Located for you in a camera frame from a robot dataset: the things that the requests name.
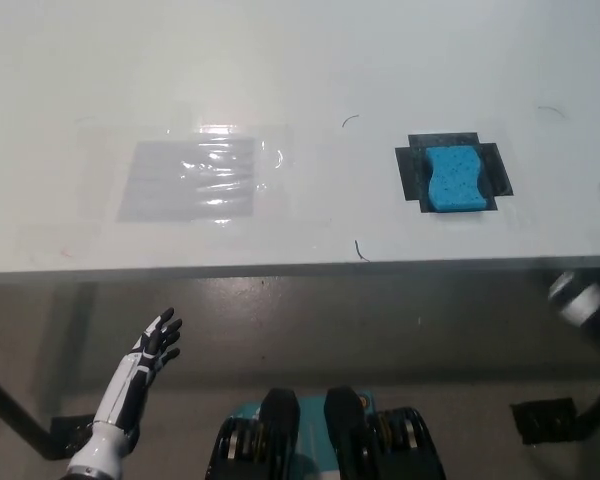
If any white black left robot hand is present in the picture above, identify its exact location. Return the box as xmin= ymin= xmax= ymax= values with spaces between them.
xmin=90 ymin=306 xmax=184 ymax=434

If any clear plastic sheet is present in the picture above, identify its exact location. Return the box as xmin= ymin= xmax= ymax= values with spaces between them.
xmin=118 ymin=137 xmax=257 ymax=224

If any clear plastic film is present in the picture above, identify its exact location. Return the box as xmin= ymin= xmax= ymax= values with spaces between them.
xmin=75 ymin=121 xmax=334 ymax=232

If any black tape square mark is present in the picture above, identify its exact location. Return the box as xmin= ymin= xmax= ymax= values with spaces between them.
xmin=393 ymin=131 xmax=515 ymax=216

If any black teal robot body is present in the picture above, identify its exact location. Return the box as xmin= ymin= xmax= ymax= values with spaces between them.
xmin=207 ymin=385 xmax=449 ymax=480

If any blue speckled sponge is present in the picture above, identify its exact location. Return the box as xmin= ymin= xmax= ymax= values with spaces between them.
xmin=424 ymin=145 xmax=499 ymax=212

